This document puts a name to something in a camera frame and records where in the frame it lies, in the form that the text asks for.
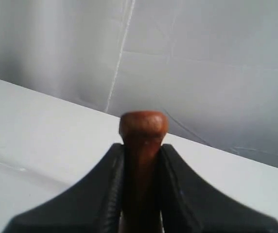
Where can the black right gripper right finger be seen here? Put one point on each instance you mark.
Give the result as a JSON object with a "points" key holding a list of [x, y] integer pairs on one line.
{"points": [[189, 204]]}

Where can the white backdrop sheet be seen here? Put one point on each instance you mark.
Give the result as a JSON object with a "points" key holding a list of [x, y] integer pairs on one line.
{"points": [[210, 65]]}

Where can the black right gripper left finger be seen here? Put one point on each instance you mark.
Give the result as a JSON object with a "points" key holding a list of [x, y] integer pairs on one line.
{"points": [[92, 205]]}

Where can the brown wooden pestle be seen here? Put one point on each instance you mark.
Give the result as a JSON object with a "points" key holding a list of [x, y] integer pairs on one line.
{"points": [[142, 133]]}

